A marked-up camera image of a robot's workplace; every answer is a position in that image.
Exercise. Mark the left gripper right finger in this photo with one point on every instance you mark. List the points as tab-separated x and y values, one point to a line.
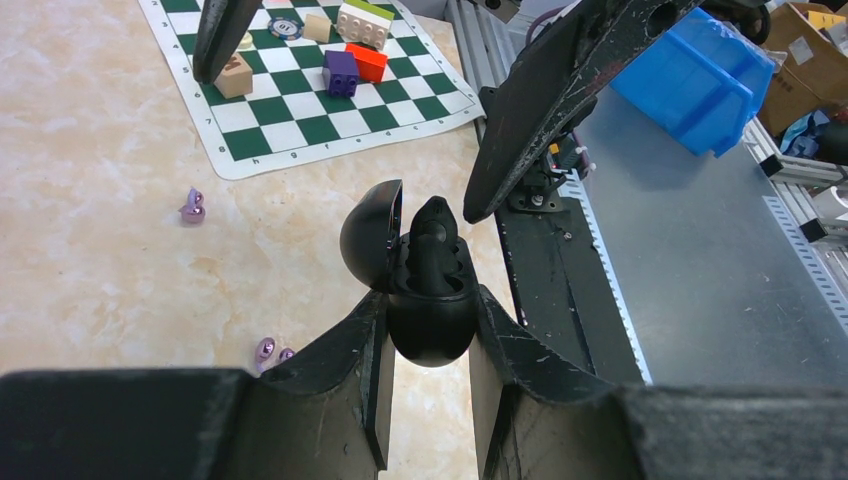
538	416

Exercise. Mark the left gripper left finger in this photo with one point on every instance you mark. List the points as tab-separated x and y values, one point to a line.
318	415

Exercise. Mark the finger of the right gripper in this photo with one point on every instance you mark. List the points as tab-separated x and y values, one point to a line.
221	28
553	80

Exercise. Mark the purple earbud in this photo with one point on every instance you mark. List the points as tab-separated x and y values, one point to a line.
193	211
268	354

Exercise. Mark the black earbud charging case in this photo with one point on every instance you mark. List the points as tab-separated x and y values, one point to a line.
429	331

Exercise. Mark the black earbud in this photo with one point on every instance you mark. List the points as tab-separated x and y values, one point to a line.
432	239

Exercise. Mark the cream chess pawn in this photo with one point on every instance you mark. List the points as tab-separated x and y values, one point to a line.
246	42

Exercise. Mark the wooden letter cube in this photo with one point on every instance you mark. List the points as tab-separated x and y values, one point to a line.
236	78

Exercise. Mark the poker chip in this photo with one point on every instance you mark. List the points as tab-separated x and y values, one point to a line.
284	28

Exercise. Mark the green white chessboard mat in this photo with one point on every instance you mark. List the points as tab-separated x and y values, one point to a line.
289	118

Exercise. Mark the purple chess piece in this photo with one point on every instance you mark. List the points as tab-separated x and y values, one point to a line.
340	73

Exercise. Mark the green white toy block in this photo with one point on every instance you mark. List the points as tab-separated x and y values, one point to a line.
362	22

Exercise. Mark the blue plastic bin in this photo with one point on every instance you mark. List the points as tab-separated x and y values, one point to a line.
701	81

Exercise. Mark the small orange block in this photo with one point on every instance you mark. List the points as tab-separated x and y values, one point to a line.
371	63

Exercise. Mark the cardboard box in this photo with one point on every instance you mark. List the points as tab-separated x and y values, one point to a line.
814	74

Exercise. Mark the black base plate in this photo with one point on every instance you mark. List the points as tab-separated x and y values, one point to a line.
560	292

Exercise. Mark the aluminium frame rail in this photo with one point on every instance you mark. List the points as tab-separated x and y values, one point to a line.
814	192

